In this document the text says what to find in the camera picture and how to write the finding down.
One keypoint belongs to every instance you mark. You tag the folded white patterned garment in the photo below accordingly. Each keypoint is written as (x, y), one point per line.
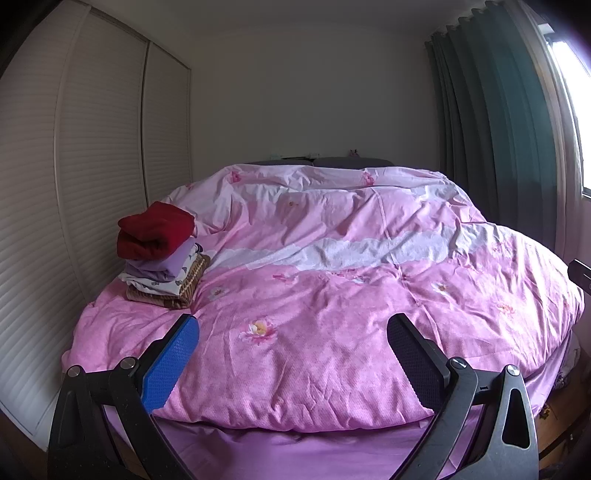
(159, 285)

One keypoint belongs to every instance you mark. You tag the folded purple garment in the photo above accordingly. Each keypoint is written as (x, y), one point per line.
(161, 265)

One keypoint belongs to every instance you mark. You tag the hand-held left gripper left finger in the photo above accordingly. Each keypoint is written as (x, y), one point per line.
(171, 364)

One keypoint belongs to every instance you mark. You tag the small pink headboard ornament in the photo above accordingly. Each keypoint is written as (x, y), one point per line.
(354, 153)

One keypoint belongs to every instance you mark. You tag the window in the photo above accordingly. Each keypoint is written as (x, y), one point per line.
(577, 115)

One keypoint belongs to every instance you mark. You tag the beige sliding-door wardrobe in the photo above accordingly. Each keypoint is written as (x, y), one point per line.
(69, 184)

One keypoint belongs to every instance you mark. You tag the green curtain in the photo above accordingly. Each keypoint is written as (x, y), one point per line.
(489, 115)

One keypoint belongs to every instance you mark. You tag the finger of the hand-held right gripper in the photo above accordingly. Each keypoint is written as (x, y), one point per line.
(581, 271)

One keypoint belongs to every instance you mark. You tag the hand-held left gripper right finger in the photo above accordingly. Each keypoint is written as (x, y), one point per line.
(415, 364)

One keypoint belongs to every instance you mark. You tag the purple bed sheet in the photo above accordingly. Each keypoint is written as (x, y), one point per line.
(300, 454)

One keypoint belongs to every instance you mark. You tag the dark grey pillow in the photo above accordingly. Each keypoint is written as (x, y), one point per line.
(355, 162)
(277, 163)

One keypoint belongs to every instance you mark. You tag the pink floral duvet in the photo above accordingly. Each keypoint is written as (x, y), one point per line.
(346, 300)

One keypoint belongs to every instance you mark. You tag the white sheer curtain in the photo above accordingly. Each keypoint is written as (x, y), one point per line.
(565, 194)

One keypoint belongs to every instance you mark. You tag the folded brown striped garment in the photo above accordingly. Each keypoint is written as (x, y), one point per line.
(184, 293)

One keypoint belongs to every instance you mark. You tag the red garment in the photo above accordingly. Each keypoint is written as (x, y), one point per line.
(154, 228)

